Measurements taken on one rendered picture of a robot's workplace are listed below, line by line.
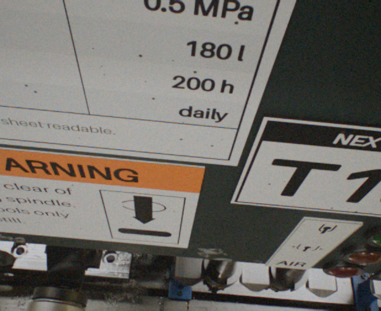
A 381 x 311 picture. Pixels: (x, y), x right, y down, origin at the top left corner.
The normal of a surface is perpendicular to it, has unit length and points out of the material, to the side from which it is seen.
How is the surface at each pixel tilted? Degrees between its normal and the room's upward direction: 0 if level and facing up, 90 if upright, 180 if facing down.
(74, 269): 59
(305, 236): 90
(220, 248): 90
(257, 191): 90
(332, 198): 90
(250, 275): 0
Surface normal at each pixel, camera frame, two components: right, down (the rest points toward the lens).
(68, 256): 0.00, 0.47
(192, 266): 0.07, -0.51
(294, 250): -0.07, 0.86
